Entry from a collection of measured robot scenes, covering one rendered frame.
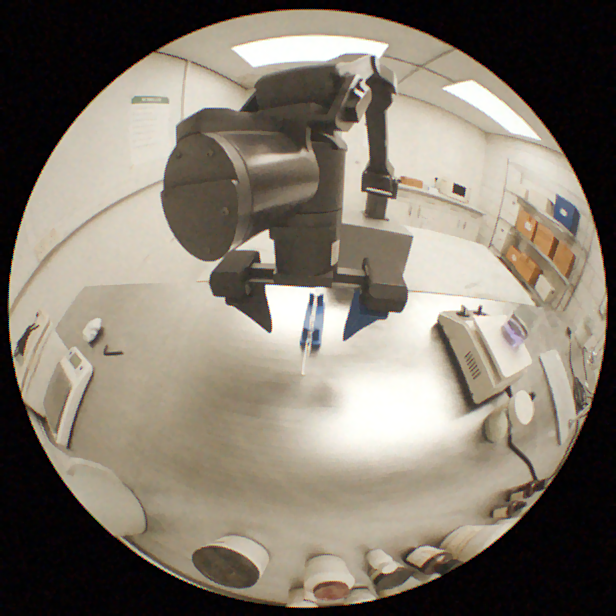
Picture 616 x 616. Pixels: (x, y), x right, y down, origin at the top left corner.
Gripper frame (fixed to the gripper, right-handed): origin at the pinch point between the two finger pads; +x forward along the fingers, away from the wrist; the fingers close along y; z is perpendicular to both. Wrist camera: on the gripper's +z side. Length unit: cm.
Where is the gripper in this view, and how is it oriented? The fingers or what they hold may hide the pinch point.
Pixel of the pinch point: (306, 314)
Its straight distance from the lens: 23.1
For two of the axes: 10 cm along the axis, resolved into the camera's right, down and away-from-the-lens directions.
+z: 1.3, -6.7, 7.3
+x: 0.0, 7.3, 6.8
